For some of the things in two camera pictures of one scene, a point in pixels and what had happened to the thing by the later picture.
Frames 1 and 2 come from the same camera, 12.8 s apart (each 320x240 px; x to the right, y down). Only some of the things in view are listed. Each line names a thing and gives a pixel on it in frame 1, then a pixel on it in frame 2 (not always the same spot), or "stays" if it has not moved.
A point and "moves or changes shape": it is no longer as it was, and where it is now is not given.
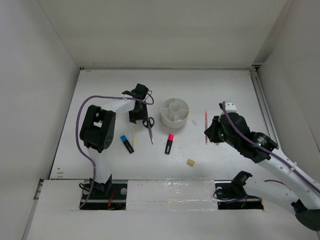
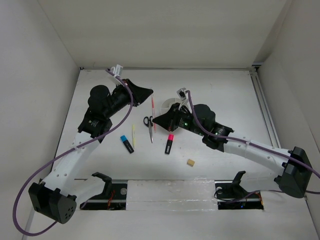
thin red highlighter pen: [206, 127] moves or changes shape
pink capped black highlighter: [168, 146] stays
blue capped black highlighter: [127, 144] stays
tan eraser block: [190, 162] stays
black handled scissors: [149, 123] stays
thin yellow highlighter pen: [134, 135] stays
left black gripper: [134, 118] -> [140, 94]
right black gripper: [211, 131] -> [167, 120]
